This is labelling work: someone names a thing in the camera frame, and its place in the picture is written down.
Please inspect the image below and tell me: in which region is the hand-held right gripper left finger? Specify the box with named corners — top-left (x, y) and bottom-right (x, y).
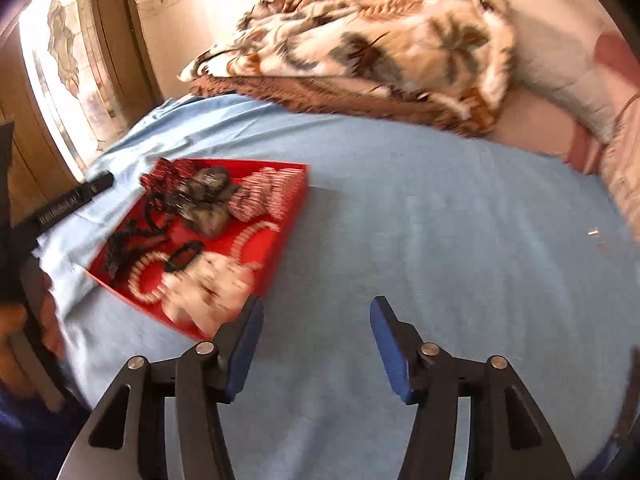
top-left (67, 296), bottom-right (265, 480)

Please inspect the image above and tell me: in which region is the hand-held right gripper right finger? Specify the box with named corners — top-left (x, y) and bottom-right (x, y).
top-left (370, 296), bottom-right (583, 480)

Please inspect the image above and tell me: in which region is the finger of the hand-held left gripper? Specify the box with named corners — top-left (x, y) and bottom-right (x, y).
top-left (30, 172), bottom-right (115, 236)

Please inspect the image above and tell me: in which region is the white floral scrunchie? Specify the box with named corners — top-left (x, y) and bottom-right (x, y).
top-left (162, 252), bottom-right (258, 328)

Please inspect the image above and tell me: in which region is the red tray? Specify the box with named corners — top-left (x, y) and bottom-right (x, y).
top-left (86, 157), bottom-right (310, 341)

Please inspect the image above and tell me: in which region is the red dotted scrunchie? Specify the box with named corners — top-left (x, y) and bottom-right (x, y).
top-left (140, 159), bottom-right (198, 196)

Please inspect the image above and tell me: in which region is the black hair tie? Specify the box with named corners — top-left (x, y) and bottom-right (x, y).
top-left (162, 241), bottom-right (207, 272)

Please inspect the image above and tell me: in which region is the grey patterned scrunchie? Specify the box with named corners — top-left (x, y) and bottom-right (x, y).
top-left (175, 166), bottom-right (241, 238)

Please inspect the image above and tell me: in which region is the person's left hand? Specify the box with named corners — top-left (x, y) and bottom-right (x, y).
top-left (0, 305), bottom-right (31, 376)

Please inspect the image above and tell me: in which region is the stained glass window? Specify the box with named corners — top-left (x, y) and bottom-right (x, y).
top-left (20, 0), bottom-right (131, 181)

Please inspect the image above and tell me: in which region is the blue bed sheet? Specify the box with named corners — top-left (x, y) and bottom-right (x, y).
top-left (37, 94), bottom-right (640, 480)

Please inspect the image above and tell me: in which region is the red checkered scrunchie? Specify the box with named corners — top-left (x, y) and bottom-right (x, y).
top-left (227, 167), bottom-right (306, 223)

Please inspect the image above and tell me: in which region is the person's blue clothing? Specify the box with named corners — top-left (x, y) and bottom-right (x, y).
top-left (0, 380), bottom-right (101, 480)

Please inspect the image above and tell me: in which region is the brown ruffled blanket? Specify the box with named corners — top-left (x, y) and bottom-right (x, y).
top-left (190, 75), bottom-right (496, 138)

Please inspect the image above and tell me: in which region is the pink pillow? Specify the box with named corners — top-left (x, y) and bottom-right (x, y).
top-left (492, 87), bottom-right (608, 176)

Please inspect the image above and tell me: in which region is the patterned cushion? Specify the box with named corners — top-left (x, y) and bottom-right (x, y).
top-left (597, 105), bottom-right (640, 241)

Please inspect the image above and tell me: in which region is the leaf print blanket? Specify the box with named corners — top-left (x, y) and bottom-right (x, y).
top-left (179, 0), bottom-right (518, 133)

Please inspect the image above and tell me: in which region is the wooden door frame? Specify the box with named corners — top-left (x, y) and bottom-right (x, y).
top-left (0, 0), bottom-right (166, 226)

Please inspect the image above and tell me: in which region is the brown beaded bracelet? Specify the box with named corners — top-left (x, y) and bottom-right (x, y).
top-left (140, 190), bottom-right (176, 226)

